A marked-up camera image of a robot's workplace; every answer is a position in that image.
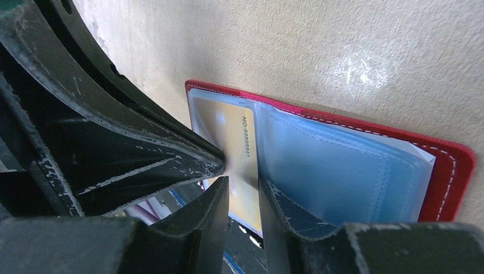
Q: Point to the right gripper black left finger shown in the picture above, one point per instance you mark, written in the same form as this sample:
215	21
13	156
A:
192	238

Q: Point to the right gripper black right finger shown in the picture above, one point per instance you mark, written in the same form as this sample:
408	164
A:
292	236

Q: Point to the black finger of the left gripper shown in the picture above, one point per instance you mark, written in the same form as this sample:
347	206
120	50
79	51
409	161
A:
74	35
68	148

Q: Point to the red card holder wallet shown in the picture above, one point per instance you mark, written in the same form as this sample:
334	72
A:
345	170

